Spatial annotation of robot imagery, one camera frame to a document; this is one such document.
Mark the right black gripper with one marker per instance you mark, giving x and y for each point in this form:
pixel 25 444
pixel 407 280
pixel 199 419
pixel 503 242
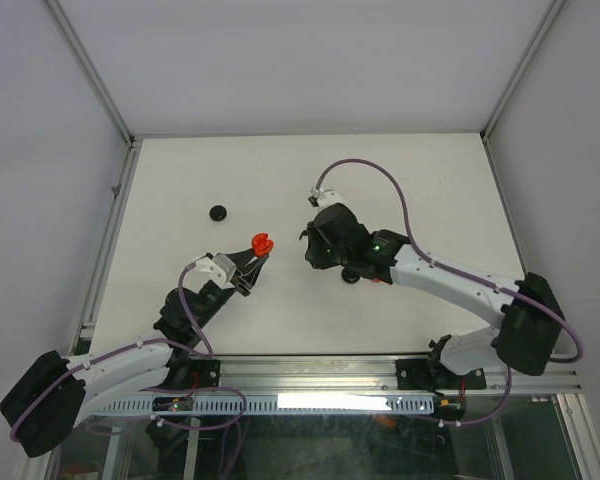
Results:
pixel 312 254

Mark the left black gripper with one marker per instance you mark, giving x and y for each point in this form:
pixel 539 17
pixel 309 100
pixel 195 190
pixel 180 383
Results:
pixel 246 259

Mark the black earbud charging case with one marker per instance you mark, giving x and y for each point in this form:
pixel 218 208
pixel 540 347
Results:
pixel 350 275

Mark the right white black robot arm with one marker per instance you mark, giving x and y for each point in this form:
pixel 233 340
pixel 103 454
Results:
pixel 521 316

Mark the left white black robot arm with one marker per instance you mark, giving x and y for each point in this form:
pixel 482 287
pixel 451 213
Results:
pixel 58 392

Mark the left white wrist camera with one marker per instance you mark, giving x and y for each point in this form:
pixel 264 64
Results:
pixel 219 268

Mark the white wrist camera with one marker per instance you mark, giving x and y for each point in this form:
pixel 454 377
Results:
pixel 219 268
pixel 322 198

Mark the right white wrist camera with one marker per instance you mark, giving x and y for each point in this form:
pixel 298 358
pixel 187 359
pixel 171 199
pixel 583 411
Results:
pixel 322 198

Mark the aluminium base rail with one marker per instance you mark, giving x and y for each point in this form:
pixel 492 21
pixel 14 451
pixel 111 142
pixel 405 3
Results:
pixel 370 374

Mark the white slotted cable duct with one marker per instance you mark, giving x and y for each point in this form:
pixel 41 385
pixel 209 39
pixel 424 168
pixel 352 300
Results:
pixel 279 404

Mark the left aluminium frame post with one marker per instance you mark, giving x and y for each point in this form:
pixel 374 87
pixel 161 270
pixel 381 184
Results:
pixel 81 56

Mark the aluminium frame post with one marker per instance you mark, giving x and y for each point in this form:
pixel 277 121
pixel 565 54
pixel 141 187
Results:
pixel 542 31
pixel 81 56

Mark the right aluminium frame post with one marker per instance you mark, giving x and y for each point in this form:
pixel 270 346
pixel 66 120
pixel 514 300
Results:
pixel 542 31

